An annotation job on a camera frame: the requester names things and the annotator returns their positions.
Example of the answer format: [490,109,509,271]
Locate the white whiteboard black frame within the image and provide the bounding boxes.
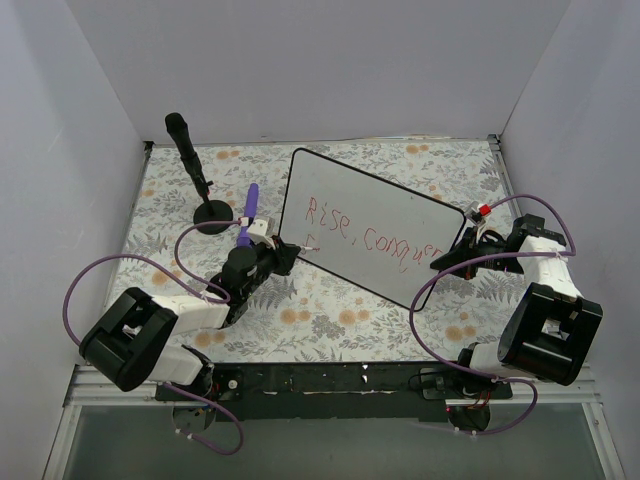
[279,148,466,311]

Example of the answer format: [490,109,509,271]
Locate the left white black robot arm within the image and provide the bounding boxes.
[79,236,301,400]

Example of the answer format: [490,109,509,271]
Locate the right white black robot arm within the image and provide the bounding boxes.
[431,214,603,398]

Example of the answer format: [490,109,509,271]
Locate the purple microphone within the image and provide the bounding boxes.
[236,183,259,247]

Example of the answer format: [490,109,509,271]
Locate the black round microphone stand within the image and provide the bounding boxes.
[188,168,233,235]

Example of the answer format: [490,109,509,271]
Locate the floral patterned table mat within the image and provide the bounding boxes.
[110,140,526,362]

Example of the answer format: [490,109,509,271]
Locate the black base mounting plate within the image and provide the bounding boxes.
[154,361,514,424]

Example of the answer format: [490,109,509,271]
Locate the black microphone on stand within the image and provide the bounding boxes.
[165,112,202,177]

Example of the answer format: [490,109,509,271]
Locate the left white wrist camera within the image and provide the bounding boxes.
[236,216,275,249]

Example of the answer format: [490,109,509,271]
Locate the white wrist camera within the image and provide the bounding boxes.
[236,216,275,249]
[464,202,492,225]

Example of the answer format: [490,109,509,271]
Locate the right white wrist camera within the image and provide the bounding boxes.
[464,202,492,225]

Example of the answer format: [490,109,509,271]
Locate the aluminium frame rail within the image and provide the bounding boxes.
[63,366,601,406]

